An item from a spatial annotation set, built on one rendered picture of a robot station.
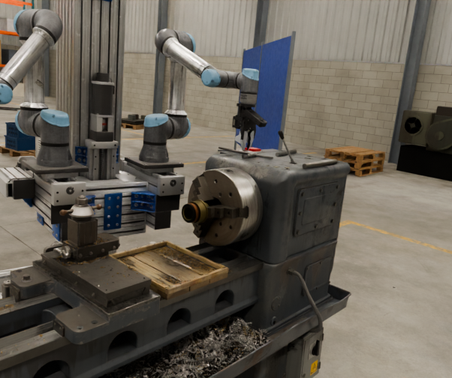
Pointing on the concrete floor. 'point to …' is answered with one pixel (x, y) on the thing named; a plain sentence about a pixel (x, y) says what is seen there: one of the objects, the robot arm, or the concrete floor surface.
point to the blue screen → (270, 88)
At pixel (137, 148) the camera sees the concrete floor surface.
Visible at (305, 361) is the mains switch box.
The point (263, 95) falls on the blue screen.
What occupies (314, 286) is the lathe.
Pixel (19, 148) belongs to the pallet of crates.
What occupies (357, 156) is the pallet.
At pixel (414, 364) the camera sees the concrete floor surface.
